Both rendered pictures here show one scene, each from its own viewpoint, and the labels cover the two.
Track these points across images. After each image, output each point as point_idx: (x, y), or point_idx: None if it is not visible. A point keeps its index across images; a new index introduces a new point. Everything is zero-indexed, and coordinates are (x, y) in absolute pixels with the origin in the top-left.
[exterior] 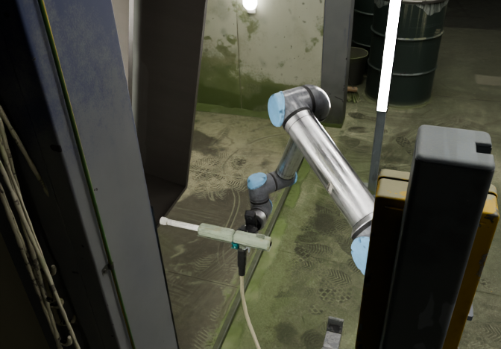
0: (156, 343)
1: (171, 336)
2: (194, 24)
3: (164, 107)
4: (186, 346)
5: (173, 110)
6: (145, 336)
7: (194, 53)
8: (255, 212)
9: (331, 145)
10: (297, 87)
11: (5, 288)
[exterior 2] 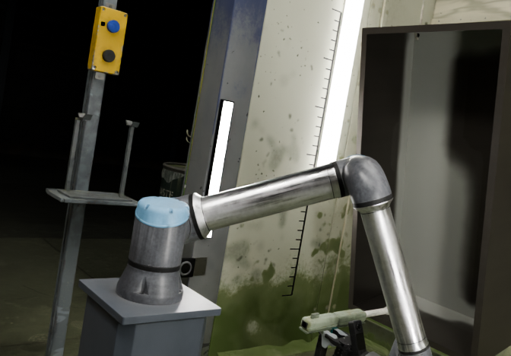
0: (198, 163)
1: (203, 176)
2: (505, 135)
3: (508, 248)
4: None
5: (502, 252)
6: (197, 149)
7: (500, 171)
8: (353, 322)
9: (282, 176)
10: None
11: None
